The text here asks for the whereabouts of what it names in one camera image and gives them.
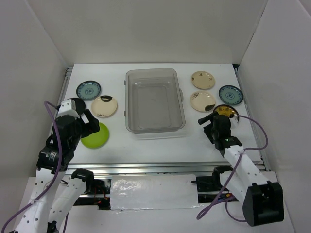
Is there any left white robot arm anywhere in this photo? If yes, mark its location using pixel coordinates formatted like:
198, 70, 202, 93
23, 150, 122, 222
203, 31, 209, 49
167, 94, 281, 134
13, 109, 100, 233

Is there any amber gold patterned plate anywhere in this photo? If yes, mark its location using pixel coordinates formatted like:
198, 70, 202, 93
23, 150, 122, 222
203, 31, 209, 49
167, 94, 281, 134
213, 104, 239, 118

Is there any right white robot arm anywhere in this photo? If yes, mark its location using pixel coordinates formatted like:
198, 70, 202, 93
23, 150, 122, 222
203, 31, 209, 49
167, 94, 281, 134
196, 112, 284, 227

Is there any cream floral plate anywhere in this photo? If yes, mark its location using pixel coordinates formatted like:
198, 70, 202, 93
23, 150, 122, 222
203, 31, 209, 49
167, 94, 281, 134
191, 71, 216, 90

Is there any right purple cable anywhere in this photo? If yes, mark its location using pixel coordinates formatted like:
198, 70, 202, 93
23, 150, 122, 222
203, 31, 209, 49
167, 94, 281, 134
196, 115, 269, 223

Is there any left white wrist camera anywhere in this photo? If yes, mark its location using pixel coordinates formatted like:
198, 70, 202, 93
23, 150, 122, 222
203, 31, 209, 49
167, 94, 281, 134
57, 99, 79, 118

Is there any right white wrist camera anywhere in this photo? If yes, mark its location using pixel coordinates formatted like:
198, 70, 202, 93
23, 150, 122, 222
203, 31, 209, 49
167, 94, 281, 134
229, 114, 239, 129

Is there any blue patterned plate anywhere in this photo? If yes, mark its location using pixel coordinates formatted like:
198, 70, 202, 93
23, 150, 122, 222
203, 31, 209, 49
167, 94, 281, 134
218, 85, 244, 105
76, 81, 102, 101

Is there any lime green plate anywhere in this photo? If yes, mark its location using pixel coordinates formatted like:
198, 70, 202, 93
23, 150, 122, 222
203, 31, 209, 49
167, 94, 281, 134
81, 122, 109, 149

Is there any aluminium front rail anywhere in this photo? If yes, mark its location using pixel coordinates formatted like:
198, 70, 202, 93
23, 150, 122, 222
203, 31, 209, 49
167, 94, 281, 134
66, 162, 229, 177

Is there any cream plate with black patch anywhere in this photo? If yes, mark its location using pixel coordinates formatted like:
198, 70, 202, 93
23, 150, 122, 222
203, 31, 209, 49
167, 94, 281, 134
91, 95, 118, 118

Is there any cream plate with black brushstroke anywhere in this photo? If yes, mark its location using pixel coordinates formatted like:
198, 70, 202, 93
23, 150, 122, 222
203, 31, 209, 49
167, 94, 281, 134
190, 90, 216, 112

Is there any clear grey plastic bin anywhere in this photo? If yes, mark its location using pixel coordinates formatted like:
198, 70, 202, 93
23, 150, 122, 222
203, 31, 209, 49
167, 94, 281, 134
124, 68, 186, 134

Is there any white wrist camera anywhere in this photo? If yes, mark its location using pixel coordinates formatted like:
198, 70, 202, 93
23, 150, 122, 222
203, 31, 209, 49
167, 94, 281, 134
57, 99, 79, 118
229, 114, 239, 129

